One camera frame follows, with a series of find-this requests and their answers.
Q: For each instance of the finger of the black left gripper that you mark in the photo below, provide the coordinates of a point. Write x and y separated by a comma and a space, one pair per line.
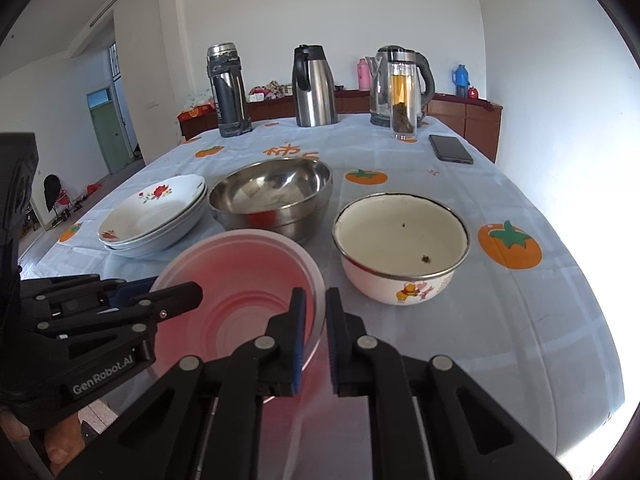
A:
134, 309
66, 295

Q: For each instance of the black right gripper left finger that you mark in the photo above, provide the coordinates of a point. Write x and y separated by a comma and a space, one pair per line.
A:
284, 368

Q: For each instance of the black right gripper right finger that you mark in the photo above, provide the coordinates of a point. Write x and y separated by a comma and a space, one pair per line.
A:
349, 365

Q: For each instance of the pink plastic bowl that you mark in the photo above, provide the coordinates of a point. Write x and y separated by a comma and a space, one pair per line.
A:
247, 277

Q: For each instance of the person's left hand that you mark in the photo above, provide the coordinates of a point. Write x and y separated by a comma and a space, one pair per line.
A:
62, 442

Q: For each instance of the black chair with red items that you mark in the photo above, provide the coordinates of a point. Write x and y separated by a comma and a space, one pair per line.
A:
57, 200

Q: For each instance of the red flower white plate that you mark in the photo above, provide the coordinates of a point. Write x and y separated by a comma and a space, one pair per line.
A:
152, 212

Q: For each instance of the white enamel cartoon bowl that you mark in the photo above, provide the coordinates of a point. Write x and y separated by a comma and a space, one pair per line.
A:
398, 248

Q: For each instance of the persimmon print tablecloth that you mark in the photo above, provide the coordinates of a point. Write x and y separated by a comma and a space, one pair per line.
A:
535, 339

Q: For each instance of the stainless steel bowl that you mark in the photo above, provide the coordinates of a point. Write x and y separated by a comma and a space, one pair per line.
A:
287, 195

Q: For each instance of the green door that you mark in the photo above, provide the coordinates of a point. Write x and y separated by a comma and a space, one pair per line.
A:
109, 130

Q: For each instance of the black smartphone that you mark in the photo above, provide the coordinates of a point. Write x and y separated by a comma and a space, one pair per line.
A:
450, 149

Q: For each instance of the black large thermos flask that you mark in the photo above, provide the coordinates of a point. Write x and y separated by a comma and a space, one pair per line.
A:
224, 71

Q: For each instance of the dark wooden sideboard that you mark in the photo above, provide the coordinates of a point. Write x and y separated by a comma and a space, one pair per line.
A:
478, 121

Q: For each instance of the pink thermos bottle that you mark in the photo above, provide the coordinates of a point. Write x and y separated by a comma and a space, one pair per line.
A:
364, 76

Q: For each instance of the stainless electric kettle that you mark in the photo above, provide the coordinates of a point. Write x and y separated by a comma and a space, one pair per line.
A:
379, 100

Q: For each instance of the glass tea bottle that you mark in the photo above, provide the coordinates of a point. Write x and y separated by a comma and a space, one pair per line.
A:
404, 100

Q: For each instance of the blue thermos jug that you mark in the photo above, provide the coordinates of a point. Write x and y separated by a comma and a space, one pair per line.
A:
461, 79

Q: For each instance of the steel carafe black handle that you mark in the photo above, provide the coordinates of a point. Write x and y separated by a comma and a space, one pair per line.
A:
313, 87

